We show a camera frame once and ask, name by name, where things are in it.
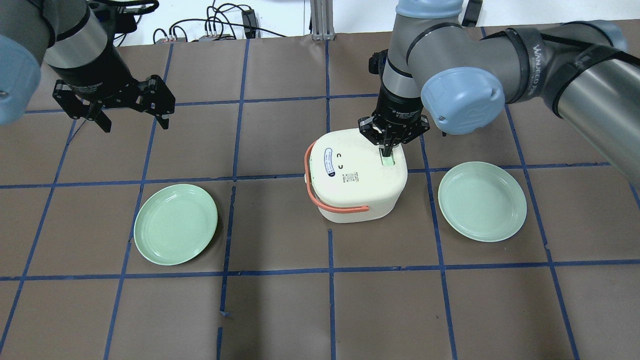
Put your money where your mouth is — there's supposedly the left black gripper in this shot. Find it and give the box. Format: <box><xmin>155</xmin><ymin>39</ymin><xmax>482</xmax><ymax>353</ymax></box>
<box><xmin>52</xmin><ymin>47</ymin><xmax>176</xmax><ymax>133</ymax></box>

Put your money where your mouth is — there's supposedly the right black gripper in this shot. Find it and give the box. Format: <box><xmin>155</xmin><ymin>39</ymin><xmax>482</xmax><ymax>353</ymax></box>
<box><xmin>358</xmin><ymin>89</ymin><xmax>431</xmax><ymax>157</ymax></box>

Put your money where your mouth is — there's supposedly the white rice cooker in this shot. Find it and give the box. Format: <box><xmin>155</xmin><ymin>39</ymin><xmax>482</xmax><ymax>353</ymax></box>
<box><xmin>304</xmin><ymin>129</ymin><xmax>409</xmax><ymax>224</ymax></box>

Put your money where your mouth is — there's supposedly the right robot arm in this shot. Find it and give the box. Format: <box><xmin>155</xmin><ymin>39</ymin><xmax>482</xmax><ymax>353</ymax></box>
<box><xmin>358</xmin><ymin>0</ymin><xmax>640</xmax><ymax>187</ymax></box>

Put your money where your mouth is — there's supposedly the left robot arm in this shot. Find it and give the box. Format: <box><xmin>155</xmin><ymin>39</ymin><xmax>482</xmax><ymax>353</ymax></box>
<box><xmin>0</xmin><ymin>0</ymin><xmax>176</xmax><ymax>133</ymax></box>

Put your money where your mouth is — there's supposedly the green plate far side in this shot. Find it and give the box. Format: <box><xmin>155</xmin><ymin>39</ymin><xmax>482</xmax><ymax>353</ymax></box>
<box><xmin>438</xmin><ymin>161</ymin><xmax>528</xmax><ymax>243</ymax></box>

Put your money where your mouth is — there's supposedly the green plate near lemon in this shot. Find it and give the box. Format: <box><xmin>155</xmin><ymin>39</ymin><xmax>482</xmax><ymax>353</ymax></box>
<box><xmin>133</xmin><ymin>183</ymin><xmax>218</xmax><ymax>266</ymax></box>

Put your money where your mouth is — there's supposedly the aluminium frame post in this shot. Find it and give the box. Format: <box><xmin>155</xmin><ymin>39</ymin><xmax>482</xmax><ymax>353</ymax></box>
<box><xmin>310</xmin><ymin>0</ymin><xmax>336</xmax><ymax>41</ymax></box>

